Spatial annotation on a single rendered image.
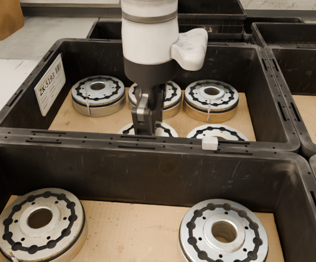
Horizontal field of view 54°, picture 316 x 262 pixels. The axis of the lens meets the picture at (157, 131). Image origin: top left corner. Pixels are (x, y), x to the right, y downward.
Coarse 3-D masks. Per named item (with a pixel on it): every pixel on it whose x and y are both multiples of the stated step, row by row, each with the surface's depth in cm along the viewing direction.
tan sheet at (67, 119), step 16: (240, 96) 64; (64, 112) 60; (128, 112) 60; (240, 112) 60; (48, 128) 56; (64, 128) 56; (80, 128) 56; (96, 128) 56; (112, 128) 56; (176, 128) 56; (192, 128) 56; (240, 128) 56
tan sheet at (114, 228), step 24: (0, 216) 42; (96, 216) 42; (120, 216) 42; (144, 216) 42; (168, 216) 42; (264, 216) 42; (96, 240) 39; (120, 240) 39; (144, 240) 39; (168, 240) 39
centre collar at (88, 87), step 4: (96, 80) 62; (100, 80) 62; (88, 84) 61; (92, 84) 61; (96, 84) 62; (100, 84) 62; (104, 84) 61; (108, 84) 61; (88, 88) 60; (104, 88) 60; (108, 88) 60; (88, 92) 59; (92, 92) 59; (96, 92) 59; (100, 92) 59; (104, 92) 59
